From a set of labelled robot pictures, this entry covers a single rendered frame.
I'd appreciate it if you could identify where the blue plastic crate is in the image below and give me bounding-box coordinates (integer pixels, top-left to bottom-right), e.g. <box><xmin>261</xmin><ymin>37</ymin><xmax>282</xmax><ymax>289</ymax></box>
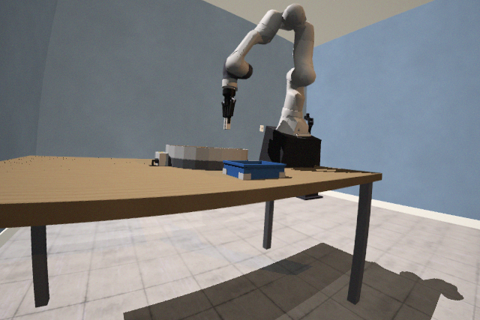
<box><xmin>223</xmin><ymin>160</ymin><xmax>287</xmax><ymax>180</ymax></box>

